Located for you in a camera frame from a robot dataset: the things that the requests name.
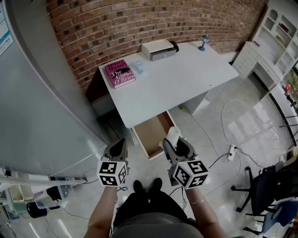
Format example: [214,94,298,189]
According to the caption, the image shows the person's black trousers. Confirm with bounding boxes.
[113,192,194,224]

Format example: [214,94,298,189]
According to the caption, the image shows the white shelf unit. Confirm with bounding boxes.
[252,0,298,79]

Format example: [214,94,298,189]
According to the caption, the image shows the long white floor cable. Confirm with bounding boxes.
[207,152,242,196]

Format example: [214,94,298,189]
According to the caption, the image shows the long white table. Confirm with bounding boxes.
[267,83,298,149]

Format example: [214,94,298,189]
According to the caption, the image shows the white object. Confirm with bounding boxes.
[167,126,181,149]

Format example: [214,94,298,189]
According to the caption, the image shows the pink book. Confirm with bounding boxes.
[104,59,137,89]

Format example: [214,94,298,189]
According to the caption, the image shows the thin black floor cable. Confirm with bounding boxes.
[235,146,264,168]

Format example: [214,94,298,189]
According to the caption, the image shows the person's right forearm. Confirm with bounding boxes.
[185,188,226,238]

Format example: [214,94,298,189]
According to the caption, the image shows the grey refrigerator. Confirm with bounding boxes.
[0,0,110,179]

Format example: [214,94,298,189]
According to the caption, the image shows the white drawer with brown inside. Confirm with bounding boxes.
[132,111,181,160]

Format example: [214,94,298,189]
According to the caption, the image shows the paper sticker on refrigerator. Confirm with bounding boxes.
[0,4,14,58]

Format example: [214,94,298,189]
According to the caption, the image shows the white power strip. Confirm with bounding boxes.
[227,144,237,161]

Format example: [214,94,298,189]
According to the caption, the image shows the white desktop organizer box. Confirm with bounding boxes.
[141,39,176,61]

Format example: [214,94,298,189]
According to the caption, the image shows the black mesh office chair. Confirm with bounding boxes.
[230,158,298,216]

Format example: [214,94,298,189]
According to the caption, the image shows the white cable under desk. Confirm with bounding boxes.
[183,106,230,163]

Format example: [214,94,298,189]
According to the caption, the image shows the person's black shoe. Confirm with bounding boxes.
[151,178,163,191]
[133,180,144,193]

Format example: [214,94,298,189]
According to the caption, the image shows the black pot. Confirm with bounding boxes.
[26,201,48,218]

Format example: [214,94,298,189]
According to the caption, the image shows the blue chair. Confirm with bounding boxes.
[246,199,298,236]

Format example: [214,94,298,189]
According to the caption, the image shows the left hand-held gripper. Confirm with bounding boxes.
[96,139,130,188]

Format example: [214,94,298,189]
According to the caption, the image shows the person's right black shoe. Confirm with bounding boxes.
[151,178,163,191]

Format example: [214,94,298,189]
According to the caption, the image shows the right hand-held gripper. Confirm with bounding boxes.
[163,138,209,190]

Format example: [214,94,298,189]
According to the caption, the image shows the clear glass cup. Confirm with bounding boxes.
[133,60,149,76]

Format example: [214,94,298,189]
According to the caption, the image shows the small teal lamp figurine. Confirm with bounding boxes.
[197,34,210,52]

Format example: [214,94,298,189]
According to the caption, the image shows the looped white floor cable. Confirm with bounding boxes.
[220,99,284,149]

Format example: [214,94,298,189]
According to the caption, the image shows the person's left forearm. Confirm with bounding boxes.
[87,185,118,238]

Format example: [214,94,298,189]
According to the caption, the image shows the white storage rack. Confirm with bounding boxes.
[0,167,88,224]

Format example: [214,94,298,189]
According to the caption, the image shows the window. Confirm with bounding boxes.
[283,67,298,103]

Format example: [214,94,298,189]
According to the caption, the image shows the person's left black shoe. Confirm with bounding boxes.
[133,180,144,193]

